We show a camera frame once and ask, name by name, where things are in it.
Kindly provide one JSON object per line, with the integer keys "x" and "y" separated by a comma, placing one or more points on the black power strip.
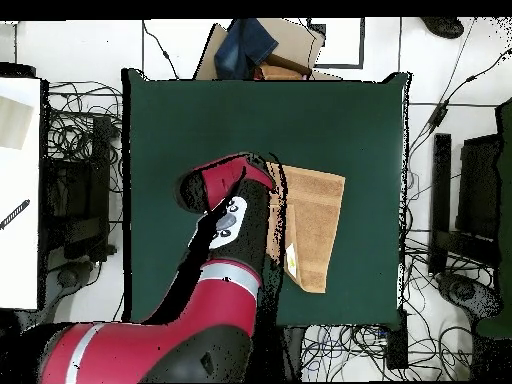
{"x": 396, "y": 344}

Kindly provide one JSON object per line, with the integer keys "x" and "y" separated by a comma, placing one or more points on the person's dark shoe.
{"x": 444, "y": 26}

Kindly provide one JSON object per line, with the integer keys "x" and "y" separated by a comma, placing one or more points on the white desk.
{"x": 20, "y": 260}

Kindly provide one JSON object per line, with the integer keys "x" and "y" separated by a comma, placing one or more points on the tan terry towel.
{"x": 316, "y": 224}

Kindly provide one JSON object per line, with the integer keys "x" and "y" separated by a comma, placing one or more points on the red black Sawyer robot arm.
{"x": 224, "y": 312}

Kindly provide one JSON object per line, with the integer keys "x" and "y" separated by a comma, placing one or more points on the black striped tool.
{"x": 16, "y": 213}

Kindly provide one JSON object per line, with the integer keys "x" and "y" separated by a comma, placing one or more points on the black equipment rack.
{"x": 66, "y": 200}

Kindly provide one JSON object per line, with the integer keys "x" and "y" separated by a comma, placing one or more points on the blue denim jeans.
{"x": 240, "y": 48}

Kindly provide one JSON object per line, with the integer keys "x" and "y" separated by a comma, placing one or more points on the black upright bar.
{"x": 440, "y": 200}

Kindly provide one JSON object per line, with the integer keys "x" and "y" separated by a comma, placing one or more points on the brown cardboard box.
{"x": 294, "y": 40}

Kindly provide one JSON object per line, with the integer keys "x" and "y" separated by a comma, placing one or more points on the dark green table cloth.
{"x": 340, "y": 120}

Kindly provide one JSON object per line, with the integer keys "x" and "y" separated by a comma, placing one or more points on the black flat panel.
{"x": 478, "y": 188}

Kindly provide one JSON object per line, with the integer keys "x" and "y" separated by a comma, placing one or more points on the folded orange-brown cloth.
{"x": 280, "y": 72}

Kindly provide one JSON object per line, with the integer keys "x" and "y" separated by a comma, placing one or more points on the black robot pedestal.
{"x": 295, "y": 352}

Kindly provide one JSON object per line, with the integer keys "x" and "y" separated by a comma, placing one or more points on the beige paper sheet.
{"x": 14, "y": 120}

